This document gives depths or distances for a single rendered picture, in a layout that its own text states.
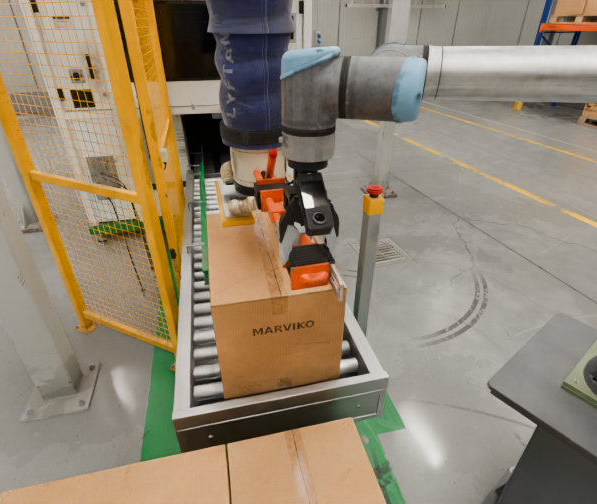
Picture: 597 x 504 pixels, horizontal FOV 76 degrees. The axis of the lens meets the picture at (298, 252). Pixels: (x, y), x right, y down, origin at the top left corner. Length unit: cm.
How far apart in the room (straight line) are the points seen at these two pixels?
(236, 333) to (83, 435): 118
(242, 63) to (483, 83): 62
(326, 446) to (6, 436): 157
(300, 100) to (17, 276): 152
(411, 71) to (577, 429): 98
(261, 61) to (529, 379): 115
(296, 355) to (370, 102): 88
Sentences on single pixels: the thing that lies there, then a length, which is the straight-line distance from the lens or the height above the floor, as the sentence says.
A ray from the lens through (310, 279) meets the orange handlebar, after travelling 70.
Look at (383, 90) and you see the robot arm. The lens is 60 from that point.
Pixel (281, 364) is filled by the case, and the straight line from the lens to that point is 128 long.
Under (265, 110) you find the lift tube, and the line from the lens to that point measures 112.
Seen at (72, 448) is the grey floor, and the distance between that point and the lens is 215.
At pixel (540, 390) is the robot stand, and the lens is 130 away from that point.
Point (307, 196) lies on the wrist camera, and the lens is 64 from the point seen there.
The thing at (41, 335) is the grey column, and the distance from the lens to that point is 208.
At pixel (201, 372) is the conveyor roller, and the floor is 54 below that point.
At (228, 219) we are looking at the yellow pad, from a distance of 116.
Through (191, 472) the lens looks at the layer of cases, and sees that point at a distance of 126.
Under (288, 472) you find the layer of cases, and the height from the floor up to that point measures 54.
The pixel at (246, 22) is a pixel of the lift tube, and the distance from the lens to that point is 109.
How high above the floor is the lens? 162
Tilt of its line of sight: 31 degrees down
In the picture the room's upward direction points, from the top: straight up
